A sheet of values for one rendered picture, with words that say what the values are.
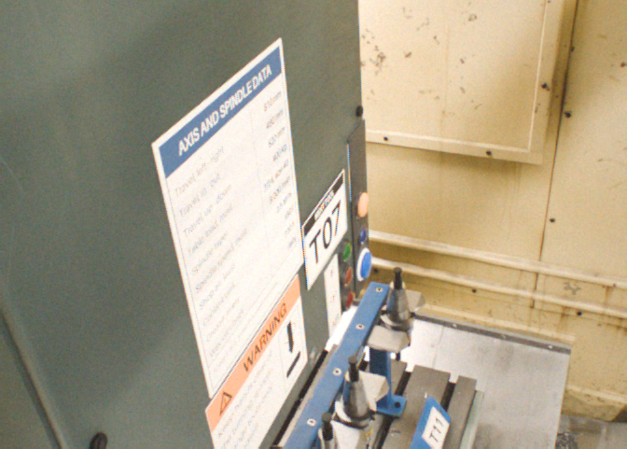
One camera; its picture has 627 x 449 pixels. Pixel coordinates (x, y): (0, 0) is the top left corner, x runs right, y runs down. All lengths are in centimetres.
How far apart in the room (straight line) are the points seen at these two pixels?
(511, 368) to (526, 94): 68
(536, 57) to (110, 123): 110
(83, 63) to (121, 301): 13
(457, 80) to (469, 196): 27
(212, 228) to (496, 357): 136
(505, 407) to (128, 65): 146
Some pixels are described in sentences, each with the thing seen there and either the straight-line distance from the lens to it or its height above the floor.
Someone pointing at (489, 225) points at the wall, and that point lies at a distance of 157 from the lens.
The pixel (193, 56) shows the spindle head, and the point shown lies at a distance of 40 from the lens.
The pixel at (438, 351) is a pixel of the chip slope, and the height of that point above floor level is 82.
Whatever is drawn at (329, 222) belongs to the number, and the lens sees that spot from 64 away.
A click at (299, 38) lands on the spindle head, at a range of 53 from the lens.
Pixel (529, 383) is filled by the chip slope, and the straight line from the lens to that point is 173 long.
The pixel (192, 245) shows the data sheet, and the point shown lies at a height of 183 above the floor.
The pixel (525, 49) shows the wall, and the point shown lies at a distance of 137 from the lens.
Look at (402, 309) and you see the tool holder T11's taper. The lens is 123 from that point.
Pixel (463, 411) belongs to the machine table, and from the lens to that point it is 154.
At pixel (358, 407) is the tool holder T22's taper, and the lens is 109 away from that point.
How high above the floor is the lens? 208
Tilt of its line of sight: 34 degrees down
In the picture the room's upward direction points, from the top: 5 degrees counter-clockwise
